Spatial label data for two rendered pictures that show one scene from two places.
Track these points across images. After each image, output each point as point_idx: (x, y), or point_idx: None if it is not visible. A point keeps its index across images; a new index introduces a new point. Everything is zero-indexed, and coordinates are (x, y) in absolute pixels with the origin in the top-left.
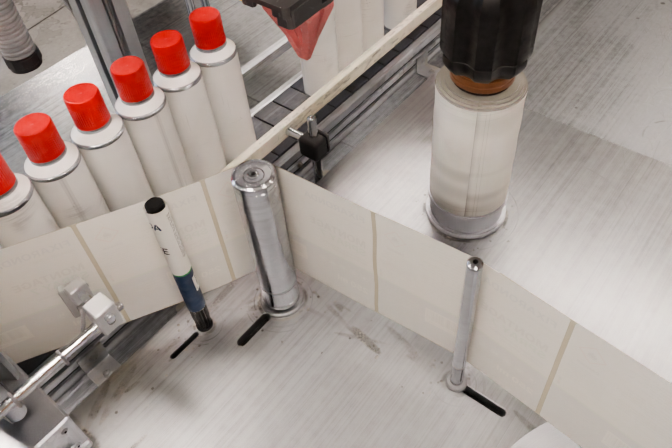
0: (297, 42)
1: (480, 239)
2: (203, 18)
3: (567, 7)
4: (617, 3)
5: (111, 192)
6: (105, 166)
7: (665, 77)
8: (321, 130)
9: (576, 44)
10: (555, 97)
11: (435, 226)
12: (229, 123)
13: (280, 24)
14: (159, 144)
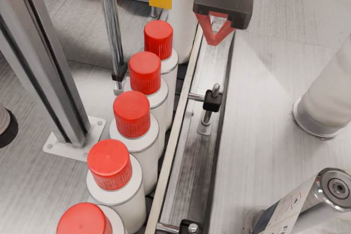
0: (211, 34)
1: (338, 134)
2: (162, 33)
3: None
4: None
5: (129, 218)
6: (131, 206)
7: (326, 8)
8: (197, 86)
9: None
10: (288, 30)
11: (312, 134)
12: (167, 108)
13: (235, 26)
14: (154, 157)
